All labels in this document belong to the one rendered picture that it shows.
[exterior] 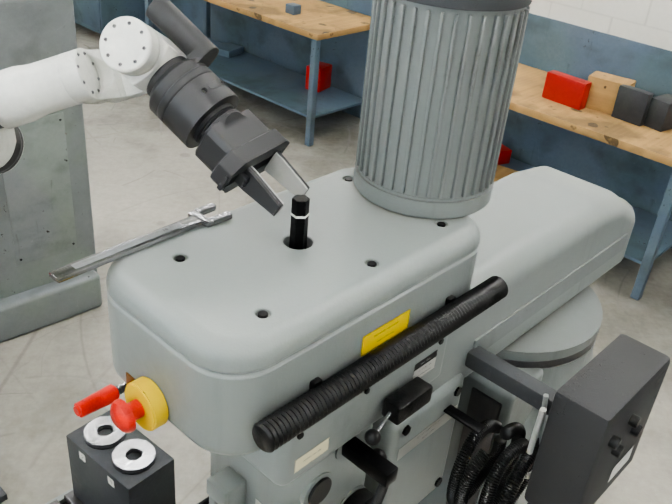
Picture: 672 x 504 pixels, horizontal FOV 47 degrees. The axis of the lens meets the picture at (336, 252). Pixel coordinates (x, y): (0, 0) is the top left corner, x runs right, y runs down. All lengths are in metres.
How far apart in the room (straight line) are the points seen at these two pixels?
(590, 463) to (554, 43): 4.58
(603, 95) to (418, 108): 3.89
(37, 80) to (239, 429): 0.50
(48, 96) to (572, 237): 0.89
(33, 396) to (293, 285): 2.86
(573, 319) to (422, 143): 0.63
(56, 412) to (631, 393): 2.82
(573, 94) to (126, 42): 4.04
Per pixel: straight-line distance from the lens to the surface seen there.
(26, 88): 1.04
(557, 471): 1.14
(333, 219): 1.02
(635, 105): 4.75
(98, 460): 1.75
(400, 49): 0.98
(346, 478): 1.16
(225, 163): 0.90
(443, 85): 0.97
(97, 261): 0.91
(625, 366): 1.15
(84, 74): 1.03
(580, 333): 1.49
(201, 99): 0.94
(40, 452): 3.41
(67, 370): 3.77
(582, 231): 1.45
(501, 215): 1.38
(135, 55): 0.95
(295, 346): 0.82
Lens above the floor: 2.37
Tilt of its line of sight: 31 degrees down
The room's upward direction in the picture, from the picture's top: 6 degrees clockwise
